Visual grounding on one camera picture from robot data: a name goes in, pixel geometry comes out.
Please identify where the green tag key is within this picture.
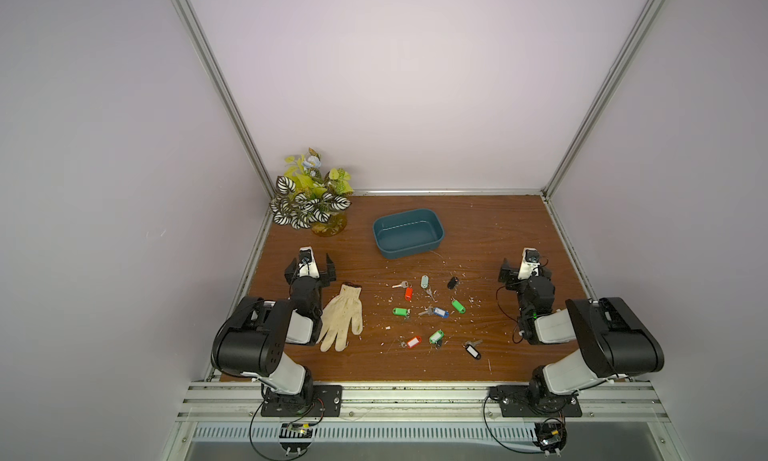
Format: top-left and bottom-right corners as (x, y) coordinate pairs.
(451, 299), (466, 314)
(392, 308), (411, 318)

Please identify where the black framed tag key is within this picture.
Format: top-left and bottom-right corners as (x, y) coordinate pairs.
(464, 340), (482, 360)

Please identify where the blue tag key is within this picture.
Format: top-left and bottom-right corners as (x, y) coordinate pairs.
(418, 306), (450, 318)

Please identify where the teal plastic storage box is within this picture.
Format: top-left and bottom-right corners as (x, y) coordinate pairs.
(372, 208), (445, 260)

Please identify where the red tag key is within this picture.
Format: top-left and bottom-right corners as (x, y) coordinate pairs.
(392, 281), (413, 301)

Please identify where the mint tag key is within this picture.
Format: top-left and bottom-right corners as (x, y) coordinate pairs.
(420, 275), (433, 298)

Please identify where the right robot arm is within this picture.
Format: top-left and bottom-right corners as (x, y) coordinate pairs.
(498, 248), (665, 409)

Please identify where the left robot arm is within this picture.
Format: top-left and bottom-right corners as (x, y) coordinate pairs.
(211, 247), (336, 409)

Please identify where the cream knit work glove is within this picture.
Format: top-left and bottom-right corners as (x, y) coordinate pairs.
(318, 284), (363, 352)

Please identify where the potted plant in amber vase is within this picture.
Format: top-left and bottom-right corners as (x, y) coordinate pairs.
(269, 148), (354, 237)

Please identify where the right connector board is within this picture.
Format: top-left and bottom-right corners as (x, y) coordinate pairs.
(534, 418), (568, 456)

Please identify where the connector board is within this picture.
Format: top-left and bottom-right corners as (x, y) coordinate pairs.
(278, 423), (315, 459)
(534, 418), (568, 456)

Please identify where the left connector board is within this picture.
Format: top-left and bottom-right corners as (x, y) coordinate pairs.
(278, 423), (315, 459)

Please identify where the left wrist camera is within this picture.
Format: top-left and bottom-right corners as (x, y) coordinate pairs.
(297, 246), (320, 279)

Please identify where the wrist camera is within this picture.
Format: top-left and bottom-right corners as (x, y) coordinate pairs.
(518, 247), (541, 280)
(297, 246), (320, 279)

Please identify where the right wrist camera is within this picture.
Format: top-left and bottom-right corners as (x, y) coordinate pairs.
(518, 247), (541, 280)

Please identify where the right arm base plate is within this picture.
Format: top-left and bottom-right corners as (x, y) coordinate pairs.
(488, 384), (583, 418)

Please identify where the right black cable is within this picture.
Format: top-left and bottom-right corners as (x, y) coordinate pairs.
(481, 394), (547, 456)

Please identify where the black cable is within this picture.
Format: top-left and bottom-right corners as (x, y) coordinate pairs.
(481, 394), (547, 456)
(248, 394), (325, 461)

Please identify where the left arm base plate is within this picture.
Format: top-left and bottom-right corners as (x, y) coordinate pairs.
(260, 384), (343, 418)

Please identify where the left black cable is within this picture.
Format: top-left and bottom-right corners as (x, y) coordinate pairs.
(248, 394), (325, 461)

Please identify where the aluminium front rail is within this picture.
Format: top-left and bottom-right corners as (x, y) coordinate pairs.
(175, 381), (669, 422)

